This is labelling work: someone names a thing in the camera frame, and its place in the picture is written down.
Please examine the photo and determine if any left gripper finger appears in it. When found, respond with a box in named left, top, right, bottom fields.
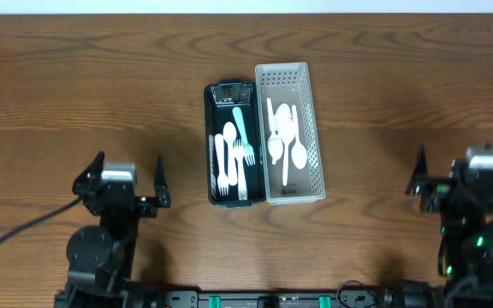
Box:
left=77, top=151, right=105, bottom=184
left=153, top=155, right=171, bottom=208

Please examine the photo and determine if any white fork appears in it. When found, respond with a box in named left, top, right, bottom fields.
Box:
left=223, top=121, right=238, bottom=186
left=233, top=139, right=248, bottom=200
left=214, top=133, right=229, bottom=196

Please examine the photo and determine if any white fork basket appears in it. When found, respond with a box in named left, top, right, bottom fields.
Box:
left=232, top=107, right=256, bottom=166

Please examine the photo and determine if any black plastic mesh basket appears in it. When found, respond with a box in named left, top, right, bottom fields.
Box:
left=204, top=80, right=265, bottom=208

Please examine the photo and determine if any white spoon with upper handle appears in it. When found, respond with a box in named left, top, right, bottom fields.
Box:
left=266, top=98, right=283, bottom=165

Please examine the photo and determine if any white spoon bowl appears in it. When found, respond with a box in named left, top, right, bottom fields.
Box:
left=291, top=105, right=307, bottom=169

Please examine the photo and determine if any clear plastic mesh basket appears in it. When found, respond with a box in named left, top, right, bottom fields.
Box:
left=255, top=62, right=325, bottom=205

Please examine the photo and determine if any white spoon pointing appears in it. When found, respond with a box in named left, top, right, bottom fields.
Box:
left=278, top=117, right=294, bottom=186

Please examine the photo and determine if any white spoon pile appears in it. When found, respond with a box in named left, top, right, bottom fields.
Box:
left=275, top=104, right=292, bottom=126

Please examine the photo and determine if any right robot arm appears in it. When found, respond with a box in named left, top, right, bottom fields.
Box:
left=406, top=145, right=493, bottom=307

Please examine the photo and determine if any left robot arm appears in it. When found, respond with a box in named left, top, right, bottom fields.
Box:
left=54, top=151, right=170, bottom=307

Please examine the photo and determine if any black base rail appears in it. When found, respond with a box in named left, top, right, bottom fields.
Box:
left=53, top=281, right=443, bottom=308

